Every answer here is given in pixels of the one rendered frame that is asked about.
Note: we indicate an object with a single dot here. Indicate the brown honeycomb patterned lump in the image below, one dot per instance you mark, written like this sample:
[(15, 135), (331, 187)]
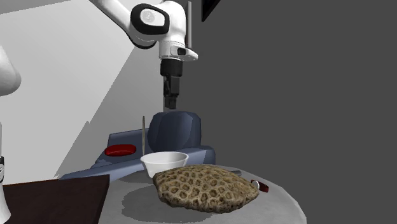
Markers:
[(204, 189)]

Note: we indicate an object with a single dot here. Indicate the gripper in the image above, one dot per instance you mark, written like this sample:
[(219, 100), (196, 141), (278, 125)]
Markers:
[(171, 69)]

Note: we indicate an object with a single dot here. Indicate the blue sofa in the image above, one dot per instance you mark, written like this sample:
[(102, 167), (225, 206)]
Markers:
[(173, 130)]

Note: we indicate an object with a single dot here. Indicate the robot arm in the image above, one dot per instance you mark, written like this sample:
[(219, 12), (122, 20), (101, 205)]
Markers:
[(173, 24)]

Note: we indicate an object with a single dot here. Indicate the white bowl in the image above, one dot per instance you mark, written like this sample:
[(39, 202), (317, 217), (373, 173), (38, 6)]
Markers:
[(164, 164)]

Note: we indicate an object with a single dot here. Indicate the red and white small tube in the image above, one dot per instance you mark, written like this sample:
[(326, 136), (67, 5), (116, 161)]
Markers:
[(262, 186)]

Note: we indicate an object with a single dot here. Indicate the red oval cushion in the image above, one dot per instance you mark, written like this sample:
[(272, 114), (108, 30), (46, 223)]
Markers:
[(120, 150)]

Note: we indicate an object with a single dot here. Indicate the round grey table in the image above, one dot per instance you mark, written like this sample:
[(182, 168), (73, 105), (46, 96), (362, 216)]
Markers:
[(279, 211)]

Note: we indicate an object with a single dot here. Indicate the thin brown stick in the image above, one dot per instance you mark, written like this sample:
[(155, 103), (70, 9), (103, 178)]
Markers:
[(143, 136)]

